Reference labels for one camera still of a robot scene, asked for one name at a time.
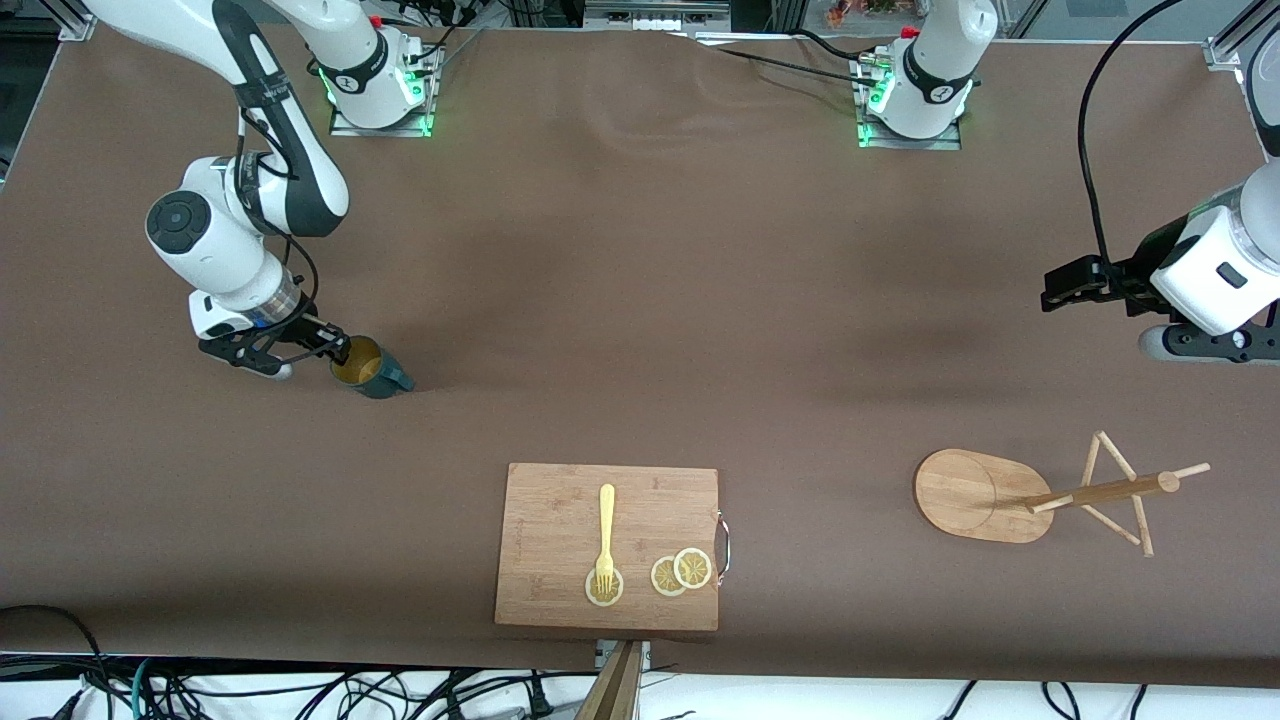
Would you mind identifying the black looped cable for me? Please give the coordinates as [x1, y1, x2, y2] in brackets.
[0, 604, 113, 720]

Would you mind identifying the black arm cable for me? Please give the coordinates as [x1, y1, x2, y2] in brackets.
[1076, 0, 1187, 267]
[234, 80, 323, 346]

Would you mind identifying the teal mug yellow inside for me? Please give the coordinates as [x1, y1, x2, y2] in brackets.
[329, 335, 416, 401]

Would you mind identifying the wooden mug rack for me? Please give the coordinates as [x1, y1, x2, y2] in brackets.
[914, 431, 1212, 558]

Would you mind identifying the aluminium frame profile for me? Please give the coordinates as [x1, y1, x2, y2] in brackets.
[1203, 0, 1280, 73]
[55, 0, 101, 43]

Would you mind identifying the wooden cutting board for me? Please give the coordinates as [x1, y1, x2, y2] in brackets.
[494, 462, 732, 632]

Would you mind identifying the yellow plastic fork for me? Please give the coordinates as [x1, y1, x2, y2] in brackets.
[595, 484, 617, 597]

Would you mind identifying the metal bracket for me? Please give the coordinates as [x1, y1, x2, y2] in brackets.
[594, 640, 652, 673]

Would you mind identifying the brown wooden beam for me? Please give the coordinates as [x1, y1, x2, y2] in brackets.
[574, 640, 644, 720]

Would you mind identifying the white power strip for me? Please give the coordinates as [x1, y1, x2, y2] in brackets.
[584, 0, 733, 31]

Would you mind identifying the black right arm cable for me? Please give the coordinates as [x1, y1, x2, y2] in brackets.
[234, 80, 323, 346]

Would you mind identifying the black base power cable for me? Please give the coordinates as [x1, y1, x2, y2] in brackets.
[672, 30, 893, 91]

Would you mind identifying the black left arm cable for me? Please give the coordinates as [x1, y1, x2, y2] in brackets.
[1076, 0, 1187, 267]

